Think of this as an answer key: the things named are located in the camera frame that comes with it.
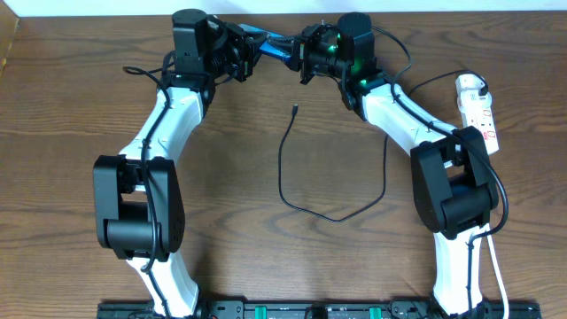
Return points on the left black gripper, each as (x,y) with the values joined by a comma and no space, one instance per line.
(244,51)

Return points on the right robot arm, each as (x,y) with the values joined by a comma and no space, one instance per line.
(455,187)

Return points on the white power strip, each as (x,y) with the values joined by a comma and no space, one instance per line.
(482,120)

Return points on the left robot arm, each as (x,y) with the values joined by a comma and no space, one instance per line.
(138,201)

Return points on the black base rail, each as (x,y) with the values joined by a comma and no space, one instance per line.
(237,309)

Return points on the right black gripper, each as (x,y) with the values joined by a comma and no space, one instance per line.
(307,53)

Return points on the blue Galaxy smartphone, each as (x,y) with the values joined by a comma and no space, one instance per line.
(274,45)

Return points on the white charger plug adapter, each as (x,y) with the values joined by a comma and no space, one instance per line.
(470,101)

